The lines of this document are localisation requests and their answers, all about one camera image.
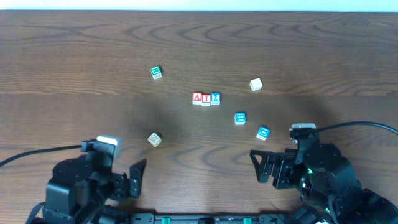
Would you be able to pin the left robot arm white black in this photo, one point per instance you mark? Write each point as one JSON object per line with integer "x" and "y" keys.
{"x": 79, "y": 187}

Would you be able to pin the red letter I block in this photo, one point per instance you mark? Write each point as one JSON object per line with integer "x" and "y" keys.
{"x": 206, "y": 100}

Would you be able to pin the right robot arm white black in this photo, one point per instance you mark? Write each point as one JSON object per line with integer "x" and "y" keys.
{"x": 324, "y": 177}

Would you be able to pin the red letter A block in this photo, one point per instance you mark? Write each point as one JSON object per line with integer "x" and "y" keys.
{"x": 197, "y": 98}

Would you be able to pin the blue number 2 block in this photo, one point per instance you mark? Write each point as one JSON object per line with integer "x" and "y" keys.
{"x": 215, "y": 98}

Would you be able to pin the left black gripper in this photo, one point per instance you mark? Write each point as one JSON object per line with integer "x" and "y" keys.
{"x": 125, "y": 183}

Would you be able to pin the blue letter H block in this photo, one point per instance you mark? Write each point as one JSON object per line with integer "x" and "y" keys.
{"x": 240, "y": 118}

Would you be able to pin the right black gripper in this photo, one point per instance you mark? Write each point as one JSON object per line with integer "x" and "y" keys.
{"x": 278, "y": 168}

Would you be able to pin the cream block with K drawing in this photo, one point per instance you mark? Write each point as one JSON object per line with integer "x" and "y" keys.
{"x": 155, "y": 139}

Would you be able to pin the green letter block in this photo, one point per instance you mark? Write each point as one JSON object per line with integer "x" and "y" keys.
{"x": 156, "y": 72}

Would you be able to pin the blue letter D block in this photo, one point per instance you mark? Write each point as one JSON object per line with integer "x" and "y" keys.
{"x": 263, "y": 133}

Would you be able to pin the cream wooden block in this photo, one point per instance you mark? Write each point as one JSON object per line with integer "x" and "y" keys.
{"x": 256, "y": 84}

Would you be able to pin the black mounting rail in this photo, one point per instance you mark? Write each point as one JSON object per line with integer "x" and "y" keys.
{"x": 148, "y": 218}

